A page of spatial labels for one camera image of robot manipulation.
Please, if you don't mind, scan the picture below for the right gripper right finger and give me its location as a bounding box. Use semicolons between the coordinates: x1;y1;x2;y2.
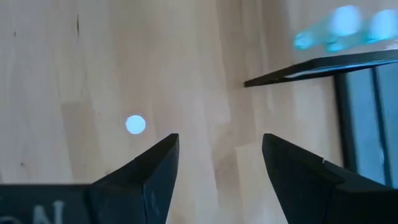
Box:
262;133;386;224

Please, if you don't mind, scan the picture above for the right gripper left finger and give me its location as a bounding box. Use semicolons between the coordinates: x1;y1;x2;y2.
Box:
86;133;180;224

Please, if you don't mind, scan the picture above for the pink medicine bottle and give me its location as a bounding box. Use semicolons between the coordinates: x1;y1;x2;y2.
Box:
125;114;147;135

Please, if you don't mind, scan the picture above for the pale green medicine bottle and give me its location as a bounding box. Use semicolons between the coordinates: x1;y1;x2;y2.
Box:
294;4;363;52

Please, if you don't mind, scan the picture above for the teal medicine bottle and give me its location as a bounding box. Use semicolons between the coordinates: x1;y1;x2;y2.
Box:
325;8;398;53

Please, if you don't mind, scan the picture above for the wooden shelf black metal frame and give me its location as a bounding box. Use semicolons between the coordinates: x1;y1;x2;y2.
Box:
244;0;398;88

